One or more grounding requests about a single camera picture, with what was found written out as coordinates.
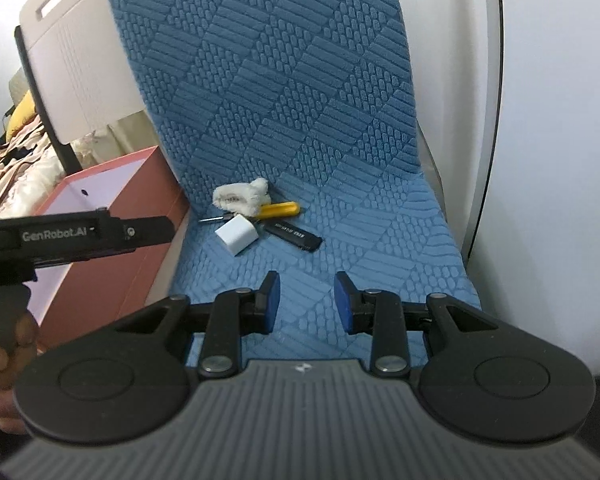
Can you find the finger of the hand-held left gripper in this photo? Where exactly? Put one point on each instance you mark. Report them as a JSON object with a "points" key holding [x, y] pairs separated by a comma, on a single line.
{"points": [[147, 230]]}

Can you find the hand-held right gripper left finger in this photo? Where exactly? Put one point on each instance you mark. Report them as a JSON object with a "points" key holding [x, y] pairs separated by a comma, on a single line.
{"points": [[271, 302]]}

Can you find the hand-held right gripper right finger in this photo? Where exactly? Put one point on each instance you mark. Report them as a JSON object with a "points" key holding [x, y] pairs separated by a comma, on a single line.
{"points": [[342, 302]]}

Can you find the pink cardboard box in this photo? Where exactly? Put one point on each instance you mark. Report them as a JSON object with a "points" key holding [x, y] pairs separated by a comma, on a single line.
{"points": [[105, 260]]}

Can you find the black lighter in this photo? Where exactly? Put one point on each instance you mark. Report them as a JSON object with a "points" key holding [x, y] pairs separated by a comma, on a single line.
{"points": [[295, 236]]}

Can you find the white charger block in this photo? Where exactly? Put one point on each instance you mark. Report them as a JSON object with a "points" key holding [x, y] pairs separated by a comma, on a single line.
{"points": [[235, 235]]}

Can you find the yellow screwdriver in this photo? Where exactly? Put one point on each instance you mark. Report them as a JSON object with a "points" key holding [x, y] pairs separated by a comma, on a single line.
{"points": [[277, 209]]}

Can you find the white fluffy hair clip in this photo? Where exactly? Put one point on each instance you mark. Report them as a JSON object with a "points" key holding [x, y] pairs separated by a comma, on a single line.
{"points": [[240, 196]]}

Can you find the person's left hand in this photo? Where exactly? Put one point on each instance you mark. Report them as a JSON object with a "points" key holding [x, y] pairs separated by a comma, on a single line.
{"points": [[0, 410]]}

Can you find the cream lace bed sheet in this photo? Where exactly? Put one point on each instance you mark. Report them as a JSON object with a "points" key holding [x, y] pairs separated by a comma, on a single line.
{"points": [[125, 135]]}

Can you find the yellow pillow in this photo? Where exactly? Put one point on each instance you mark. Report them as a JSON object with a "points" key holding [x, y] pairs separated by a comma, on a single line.
{"points": [[22, 112]]}

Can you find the beige quilted headboard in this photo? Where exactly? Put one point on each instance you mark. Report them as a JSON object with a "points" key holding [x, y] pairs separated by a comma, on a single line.
{"points": [[17, 85]]}

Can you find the beige plastic chair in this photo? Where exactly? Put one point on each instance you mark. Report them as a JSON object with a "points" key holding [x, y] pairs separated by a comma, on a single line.
{"points": [[80, 70]]}

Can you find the blue textured chair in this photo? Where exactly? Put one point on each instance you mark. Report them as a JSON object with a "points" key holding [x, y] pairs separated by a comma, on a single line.
{"points": [[290, 100]]}

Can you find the grey metal chair frame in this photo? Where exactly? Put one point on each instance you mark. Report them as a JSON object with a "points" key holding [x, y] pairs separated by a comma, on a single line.
{"points": [[487, 110]]}

